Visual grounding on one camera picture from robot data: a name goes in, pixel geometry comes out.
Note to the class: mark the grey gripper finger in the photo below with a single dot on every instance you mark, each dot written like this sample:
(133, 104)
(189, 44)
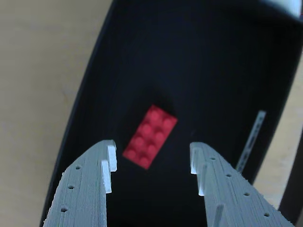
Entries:
(87, 189)
(229, 196)

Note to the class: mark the red lego block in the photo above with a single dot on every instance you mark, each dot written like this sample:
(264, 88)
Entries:
(150, 137)

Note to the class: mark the black rectangular bin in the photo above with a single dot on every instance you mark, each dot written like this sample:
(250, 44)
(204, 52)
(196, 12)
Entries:
(189, 59)

